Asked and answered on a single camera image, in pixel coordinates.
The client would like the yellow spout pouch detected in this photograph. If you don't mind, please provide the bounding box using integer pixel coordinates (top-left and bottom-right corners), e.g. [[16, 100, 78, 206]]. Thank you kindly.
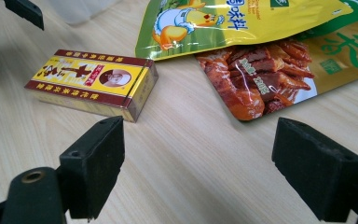
[[134, 0, 354, 62]]

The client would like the green and gold snack packet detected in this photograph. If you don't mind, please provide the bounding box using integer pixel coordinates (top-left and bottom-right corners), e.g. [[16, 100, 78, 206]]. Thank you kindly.
[[195, 0, 358, 122]]

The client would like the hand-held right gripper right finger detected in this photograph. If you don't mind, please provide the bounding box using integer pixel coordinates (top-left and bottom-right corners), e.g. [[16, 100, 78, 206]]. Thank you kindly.
[[271, 117, 358, 223]]

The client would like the clear plastic container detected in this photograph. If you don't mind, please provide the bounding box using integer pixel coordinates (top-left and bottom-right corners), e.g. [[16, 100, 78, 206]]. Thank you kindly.
[[47, 0, 123, 26]]

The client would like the yellow and red box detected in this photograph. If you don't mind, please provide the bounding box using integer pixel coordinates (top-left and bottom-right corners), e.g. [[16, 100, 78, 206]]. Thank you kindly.
[[23, 49, 159, 123]]

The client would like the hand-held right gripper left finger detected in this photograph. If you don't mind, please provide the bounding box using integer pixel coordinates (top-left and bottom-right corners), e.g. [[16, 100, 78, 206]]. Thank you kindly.
[[59, 116, 126, 220]]

